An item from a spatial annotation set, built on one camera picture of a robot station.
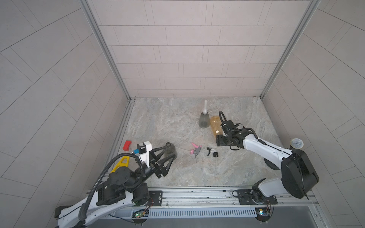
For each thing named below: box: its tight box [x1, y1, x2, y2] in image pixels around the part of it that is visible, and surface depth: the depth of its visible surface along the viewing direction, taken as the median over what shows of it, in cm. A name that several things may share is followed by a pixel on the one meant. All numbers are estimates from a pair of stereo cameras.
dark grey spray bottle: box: [164, 142, 178, 160], surface depth 79 cm
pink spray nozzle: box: [190, 142, 203, 159], surface depth 88 cm
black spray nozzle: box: [206, 147, 219, 158], surface depth 88 cm
